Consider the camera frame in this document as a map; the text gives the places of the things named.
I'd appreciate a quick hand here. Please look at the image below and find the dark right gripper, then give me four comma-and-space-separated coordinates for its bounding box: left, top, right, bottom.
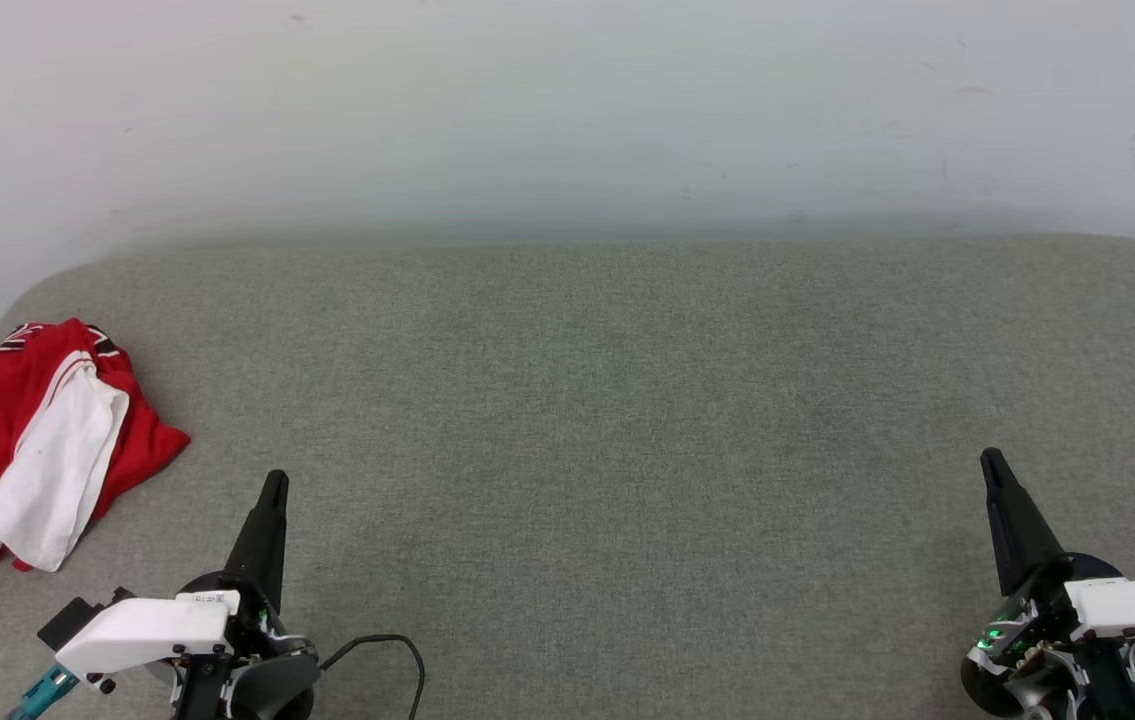
967, 447, 1128, 669

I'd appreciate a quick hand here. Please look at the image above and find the teal cable connector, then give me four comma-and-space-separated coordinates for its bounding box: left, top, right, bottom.
6, 664, 80, 720

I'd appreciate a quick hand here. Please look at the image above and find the grey fabric sofa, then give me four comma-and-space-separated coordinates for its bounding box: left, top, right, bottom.
0, 232, 1135, 720

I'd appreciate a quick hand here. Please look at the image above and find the thin black cable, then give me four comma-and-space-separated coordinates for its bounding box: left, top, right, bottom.
318, 633, 427, 720

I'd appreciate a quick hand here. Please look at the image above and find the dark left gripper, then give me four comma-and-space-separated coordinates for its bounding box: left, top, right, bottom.
175, 470, 300, 663

